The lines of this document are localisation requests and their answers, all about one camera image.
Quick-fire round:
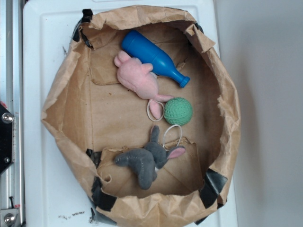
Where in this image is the gray plush bunny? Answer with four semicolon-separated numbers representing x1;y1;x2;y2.
114;125;186;190

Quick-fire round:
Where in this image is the brown paper-lined box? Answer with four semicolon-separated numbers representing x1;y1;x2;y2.
42;5;241;227

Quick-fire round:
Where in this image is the green textured ball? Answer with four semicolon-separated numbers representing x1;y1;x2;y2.
164;97;193;126

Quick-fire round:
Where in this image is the pink plush bunny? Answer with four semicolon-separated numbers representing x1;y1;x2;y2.
114;51;174;121

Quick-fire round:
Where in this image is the blue plastic bottle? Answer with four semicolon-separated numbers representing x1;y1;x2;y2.
122;30;190;87

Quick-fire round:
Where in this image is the black metal bracket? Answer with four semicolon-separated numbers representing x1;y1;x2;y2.
0;101;14;175

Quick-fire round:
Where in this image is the aluminum frame rail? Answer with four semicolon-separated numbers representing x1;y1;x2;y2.
0;0;26;227

